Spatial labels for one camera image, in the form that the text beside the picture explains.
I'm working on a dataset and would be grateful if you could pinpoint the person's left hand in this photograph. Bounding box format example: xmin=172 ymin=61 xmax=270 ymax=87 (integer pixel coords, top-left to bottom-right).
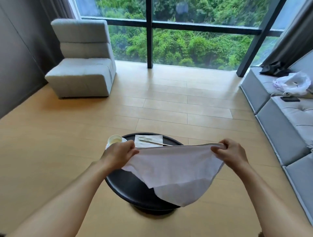
xmin=99 ymin=140 xmax=140 ymax=172

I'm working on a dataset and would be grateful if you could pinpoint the person's right hand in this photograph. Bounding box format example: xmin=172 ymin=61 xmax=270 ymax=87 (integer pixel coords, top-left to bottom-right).
xmin=210 ymin=138 xmax=250 ymax=173

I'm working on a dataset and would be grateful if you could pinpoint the white cloth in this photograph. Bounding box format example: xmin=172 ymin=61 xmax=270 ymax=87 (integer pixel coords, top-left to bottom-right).
xmin=121 ymin=143 xmax=226 ymax=207

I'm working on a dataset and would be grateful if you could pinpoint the person's right forearm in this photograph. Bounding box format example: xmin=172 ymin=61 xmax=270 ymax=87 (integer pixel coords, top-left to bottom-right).
xmin=235 ymin=160 xmax=313 ymax=237

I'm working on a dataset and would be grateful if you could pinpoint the person's left forearm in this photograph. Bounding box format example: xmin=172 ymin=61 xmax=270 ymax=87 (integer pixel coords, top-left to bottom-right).
xmin=5 ymin=160 xmax=115 ymax=237

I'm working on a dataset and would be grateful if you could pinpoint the white saucer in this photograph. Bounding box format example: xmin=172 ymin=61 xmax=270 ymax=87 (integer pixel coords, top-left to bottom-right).
xmin=106 ymin=137 xmax=128 ymax=150

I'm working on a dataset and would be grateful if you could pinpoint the white paper napkin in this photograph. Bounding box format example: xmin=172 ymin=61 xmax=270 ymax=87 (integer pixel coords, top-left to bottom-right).
xmin=134 ymin=135 xmax=163 ymax=148

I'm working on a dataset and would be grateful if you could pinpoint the white cup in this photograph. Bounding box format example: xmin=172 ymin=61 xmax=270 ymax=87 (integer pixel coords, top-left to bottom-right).
xmin=108 ymin=135 xmax=123 ymax=147

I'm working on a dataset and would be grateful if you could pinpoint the wooden chopstick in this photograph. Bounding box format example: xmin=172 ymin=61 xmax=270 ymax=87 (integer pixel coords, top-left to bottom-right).
xmin=139 ymin=139 xmax=173 ymax=147

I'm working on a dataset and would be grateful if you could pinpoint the round black side table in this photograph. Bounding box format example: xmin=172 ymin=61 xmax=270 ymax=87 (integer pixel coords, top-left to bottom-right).
xmin=105 ymin=133 xmax=184 ymax=216

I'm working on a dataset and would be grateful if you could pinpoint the grey sofa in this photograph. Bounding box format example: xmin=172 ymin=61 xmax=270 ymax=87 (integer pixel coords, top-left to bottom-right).
xmin=240 ymin=50 xmax=313 ymax=226

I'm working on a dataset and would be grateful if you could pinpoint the white plastic bag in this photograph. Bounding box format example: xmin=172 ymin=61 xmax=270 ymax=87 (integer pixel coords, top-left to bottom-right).
xmin=273 ymin=72 xmax=312 ymax=96

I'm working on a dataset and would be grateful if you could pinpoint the black garment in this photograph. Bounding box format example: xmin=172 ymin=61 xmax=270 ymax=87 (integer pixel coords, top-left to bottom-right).
xmin=259 ymin=61 xmax=292 ymax=77

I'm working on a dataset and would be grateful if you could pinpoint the light grey armless chair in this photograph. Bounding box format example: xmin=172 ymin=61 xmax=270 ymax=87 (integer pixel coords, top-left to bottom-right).
xmin=45 ymin=19 xmax=117 ymax=99

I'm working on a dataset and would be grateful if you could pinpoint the grey curtain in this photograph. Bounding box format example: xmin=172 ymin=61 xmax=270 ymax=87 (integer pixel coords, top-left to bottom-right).
xmin=60 ymin=0 xmax=82 ymax=20
xmin=261 ymin=0 xmax=313 ymax=69

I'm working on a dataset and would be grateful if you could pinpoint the black window frame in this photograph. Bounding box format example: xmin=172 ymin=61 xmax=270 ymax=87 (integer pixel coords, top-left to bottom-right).
xmin=81 ymin=0 xmax=287 ymax=78

